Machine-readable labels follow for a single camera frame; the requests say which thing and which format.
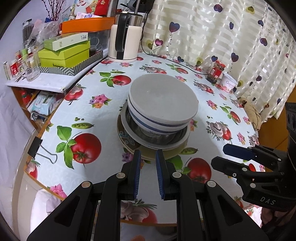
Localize white plate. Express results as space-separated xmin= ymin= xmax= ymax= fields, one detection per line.
xmin=120 ymin=103 xmax=190 ymax=150

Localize white blue striped bowl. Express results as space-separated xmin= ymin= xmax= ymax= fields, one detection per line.
xmin=127 ymin=73 xmax=199 ymax=135

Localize steel bowl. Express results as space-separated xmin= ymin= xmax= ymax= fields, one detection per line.
xmin=125 ymin=110 xmax=187 ymax=145

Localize floral tablecloth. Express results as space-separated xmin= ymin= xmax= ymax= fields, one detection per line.
xmin=25 ymin=54 xmax=261 ymax=225

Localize striped tray box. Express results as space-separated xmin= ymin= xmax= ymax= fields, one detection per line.
xmin=38 ymin=50 xmax=104 ymax=76

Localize beige plate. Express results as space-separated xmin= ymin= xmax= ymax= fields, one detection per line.
xmin=117 ymin=115 xmax=188 ymax=161

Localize lime green box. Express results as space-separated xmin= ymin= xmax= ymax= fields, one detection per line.
xmin=38 ymin=41 xmax=90 ymax=68

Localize red label jar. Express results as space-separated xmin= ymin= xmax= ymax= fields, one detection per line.
xmin=206 ymin=60 xmax=226 ymax=84

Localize dried branches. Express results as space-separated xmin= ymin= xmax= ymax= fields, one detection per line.
xmin=42 ymin=0 xmax=66 ymax=21

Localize orange box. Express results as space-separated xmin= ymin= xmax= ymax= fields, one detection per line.
xmin=62 ymin=17 xmax=115 ymax=34

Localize black power cable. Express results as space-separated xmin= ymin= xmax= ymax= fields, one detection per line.
xmin=139 ymin=14 xmax=209 ymax=76

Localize white yogurt cup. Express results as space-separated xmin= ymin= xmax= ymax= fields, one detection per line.
xmin=220 ymin=73 xmax=238 ymax=92

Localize black binder clip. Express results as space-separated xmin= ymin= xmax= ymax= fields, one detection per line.
xmin=27 ymin=136 xmax=58 ymax=164

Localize tissue pack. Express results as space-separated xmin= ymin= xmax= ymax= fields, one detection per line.
xmin=32 ymin=91 xmax=57 ymax=115

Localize white electric kettle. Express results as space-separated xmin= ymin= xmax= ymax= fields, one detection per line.
xmin=107 ymin=12 xmax=143 ymax=63

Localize white green slim box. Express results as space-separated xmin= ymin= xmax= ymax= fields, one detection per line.
xmin=43 ymin=33 xmax=88 ymax=51

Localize heart pattern curtain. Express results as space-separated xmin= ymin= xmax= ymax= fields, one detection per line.
xmin=142 ymin=0 xmax=295 ymax=120

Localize glass mug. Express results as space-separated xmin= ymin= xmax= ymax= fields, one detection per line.
xmin=18 ymin=55 xmax=40 ymax=82

